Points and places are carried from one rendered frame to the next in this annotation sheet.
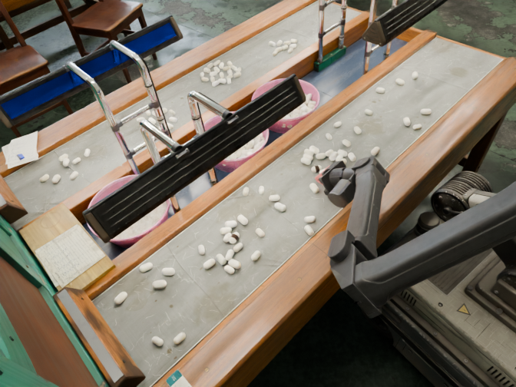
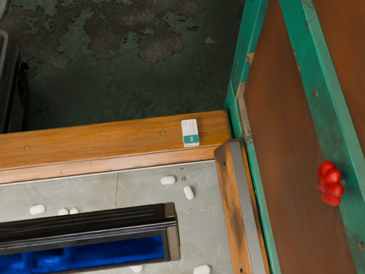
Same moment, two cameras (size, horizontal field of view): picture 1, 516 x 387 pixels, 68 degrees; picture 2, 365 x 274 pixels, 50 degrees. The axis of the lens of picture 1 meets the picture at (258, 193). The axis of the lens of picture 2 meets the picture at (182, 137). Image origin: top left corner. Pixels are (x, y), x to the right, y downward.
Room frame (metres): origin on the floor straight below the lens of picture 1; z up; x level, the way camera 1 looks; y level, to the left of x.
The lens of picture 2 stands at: (0.59, 0.41, 1.61)
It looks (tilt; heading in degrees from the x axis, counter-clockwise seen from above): 66 degrees down; 211
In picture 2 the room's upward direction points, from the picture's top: straight up
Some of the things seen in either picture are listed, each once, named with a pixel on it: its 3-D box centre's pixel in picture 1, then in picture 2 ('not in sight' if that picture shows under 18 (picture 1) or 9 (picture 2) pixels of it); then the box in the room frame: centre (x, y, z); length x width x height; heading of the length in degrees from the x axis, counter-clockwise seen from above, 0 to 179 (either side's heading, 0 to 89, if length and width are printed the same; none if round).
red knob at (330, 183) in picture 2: not in sight; (332, 184); (0.42, 0.48, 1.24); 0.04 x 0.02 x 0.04; 38
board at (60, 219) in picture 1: (64, 248); not in sight; (0.67, 0.58, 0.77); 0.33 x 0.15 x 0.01; 38
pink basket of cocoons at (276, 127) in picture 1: (286, 107); not in sight; (1.25, -0.16, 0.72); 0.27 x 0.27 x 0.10
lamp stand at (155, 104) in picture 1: (128, 119); not in sight; (1.07, 0.40, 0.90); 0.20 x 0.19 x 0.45; 128
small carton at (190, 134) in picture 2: (180, 385); (189, 132); (0.25, 0.23, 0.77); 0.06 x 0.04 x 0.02; 38
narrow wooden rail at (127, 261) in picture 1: (296, 143); not in sight; (1.05, -0.17, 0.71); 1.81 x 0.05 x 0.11; 128
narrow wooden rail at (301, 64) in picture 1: (237, 107); not in sight; (1.31, 0.03, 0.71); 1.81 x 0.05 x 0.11; 128
